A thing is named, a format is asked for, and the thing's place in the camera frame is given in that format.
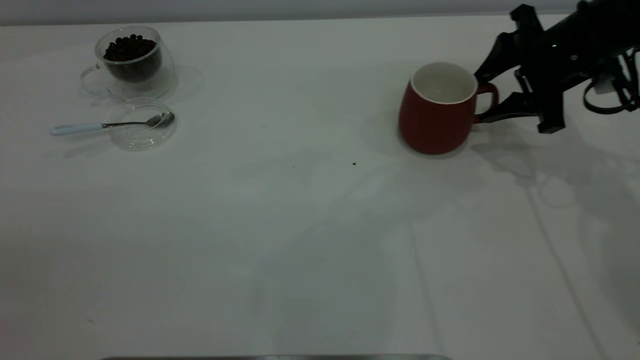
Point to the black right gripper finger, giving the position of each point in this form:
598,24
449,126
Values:
520,106
502,52

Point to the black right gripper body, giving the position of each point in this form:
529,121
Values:
555,60

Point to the red ceramic mug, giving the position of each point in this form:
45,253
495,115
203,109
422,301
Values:
430,127

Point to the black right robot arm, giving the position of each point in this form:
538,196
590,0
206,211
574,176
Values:
612,25

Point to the clear glass cup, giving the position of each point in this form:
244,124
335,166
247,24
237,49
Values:
165,75

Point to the clear round glass lid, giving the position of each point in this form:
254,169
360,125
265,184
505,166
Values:
142,137

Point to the dark coffee beans pile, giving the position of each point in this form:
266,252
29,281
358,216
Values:
131,55

